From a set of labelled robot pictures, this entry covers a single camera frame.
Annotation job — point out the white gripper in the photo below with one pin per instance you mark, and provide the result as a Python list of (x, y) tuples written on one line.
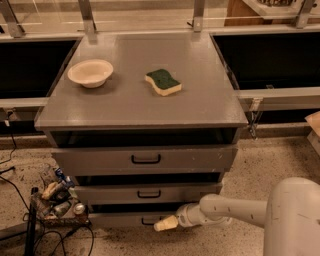
[(184, 215)]

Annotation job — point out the grey bottom drawer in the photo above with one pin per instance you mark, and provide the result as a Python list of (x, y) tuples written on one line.
[(128, 219)]

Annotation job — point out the grey drawer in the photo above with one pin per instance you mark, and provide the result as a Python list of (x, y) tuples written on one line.
[(144, 160), (128, 219), (145, 193)]

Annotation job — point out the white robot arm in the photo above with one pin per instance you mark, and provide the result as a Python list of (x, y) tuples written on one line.
[(290, 217)]

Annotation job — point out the grey middle drawer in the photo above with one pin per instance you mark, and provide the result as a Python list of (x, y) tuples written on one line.
[(145, 193)]

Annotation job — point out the grey drawer cabinet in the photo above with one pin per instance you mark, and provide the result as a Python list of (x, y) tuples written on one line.
[(127, 112)]

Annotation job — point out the grey top drawer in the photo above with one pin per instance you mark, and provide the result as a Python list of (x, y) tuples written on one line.
[(144, 160)]

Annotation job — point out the tray of cans and clutter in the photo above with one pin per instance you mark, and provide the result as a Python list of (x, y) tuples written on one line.
[(58, 204)]

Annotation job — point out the green yellow sponge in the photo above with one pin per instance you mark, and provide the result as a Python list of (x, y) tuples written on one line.
[(162, 82)]

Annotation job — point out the white bowl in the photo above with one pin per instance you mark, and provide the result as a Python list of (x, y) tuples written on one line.
[(91, 73)]

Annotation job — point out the wooden box at right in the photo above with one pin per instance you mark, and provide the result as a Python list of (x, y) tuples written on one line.
[(313, 121)]

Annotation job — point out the black stand post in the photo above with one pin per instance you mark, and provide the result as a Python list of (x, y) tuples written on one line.
[(31, 229)]

